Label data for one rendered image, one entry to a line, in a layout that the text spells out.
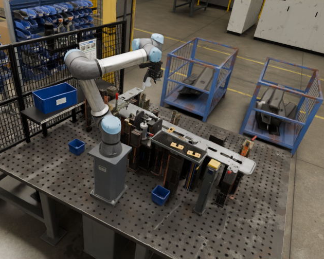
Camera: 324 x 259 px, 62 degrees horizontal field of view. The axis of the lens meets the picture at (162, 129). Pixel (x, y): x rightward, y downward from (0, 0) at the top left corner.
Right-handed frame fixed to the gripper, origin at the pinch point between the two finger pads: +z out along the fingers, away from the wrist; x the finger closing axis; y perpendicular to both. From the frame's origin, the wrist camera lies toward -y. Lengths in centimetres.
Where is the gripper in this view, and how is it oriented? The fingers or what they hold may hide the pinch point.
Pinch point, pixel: (148, 87)
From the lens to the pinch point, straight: 184.5
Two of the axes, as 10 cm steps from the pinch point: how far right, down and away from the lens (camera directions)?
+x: 5.4, -4.2, 7.3
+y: 8.3, 4.1, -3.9
